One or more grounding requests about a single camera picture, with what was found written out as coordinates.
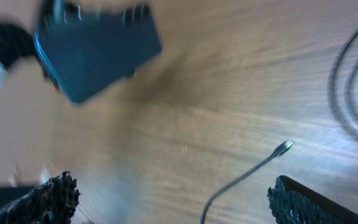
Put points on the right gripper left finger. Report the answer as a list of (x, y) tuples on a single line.
[(54, 201)]

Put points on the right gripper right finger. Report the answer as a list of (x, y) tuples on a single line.
[(293, 203)]

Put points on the blue Samsung smartphone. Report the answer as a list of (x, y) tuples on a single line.
[(85, 52)]

